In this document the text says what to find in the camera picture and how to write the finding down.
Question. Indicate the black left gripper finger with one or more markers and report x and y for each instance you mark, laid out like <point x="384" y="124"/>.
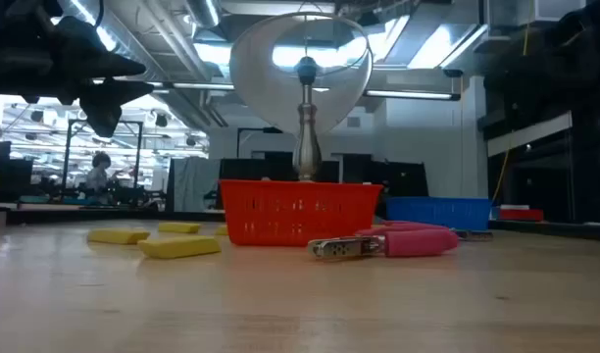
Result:
<point x="94" y="64"/>
<point x="104" y="103"/>

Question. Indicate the yellow eraser block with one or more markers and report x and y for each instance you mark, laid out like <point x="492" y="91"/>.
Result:
<point x="221" y="230"/>
<point x="179" y="228"/>
<point x="116" y="236"/>
<point x="180" y="247"/>

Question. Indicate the person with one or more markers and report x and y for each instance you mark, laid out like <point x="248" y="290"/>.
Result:
<point x="99" y="176"/>

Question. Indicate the grey cloth partition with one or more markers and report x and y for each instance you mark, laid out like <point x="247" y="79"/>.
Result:
<point x="192" y="184"/>

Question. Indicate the wide ceiling light fixture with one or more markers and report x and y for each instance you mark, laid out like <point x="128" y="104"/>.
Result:
<point x="442" y="46"/>

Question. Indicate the red box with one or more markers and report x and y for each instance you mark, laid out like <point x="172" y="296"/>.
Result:
<point x="520" y="215"/>

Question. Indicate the long ceiling light fixture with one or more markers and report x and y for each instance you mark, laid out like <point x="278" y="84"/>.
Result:
<point x="408" y="94"/>

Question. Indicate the white shade silver table lamp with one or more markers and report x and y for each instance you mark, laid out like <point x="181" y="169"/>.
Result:
<point x="307" y="147"/>

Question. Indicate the blue plastic basket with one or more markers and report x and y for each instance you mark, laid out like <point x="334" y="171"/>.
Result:
<point x="437" y="213"/>

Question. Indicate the black partition panel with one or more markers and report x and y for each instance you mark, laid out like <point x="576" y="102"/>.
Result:
<point x="408" y="186"/>

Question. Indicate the red plastic basket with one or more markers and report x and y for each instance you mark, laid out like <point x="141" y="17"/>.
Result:
<point x="300" y="211"/>

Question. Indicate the black metal stand frame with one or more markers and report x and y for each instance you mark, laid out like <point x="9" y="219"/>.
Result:
<point x="66" y="157"/>

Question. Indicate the silver ceiling duct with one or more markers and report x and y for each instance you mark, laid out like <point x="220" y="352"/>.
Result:
<point x="202" y="12"/>

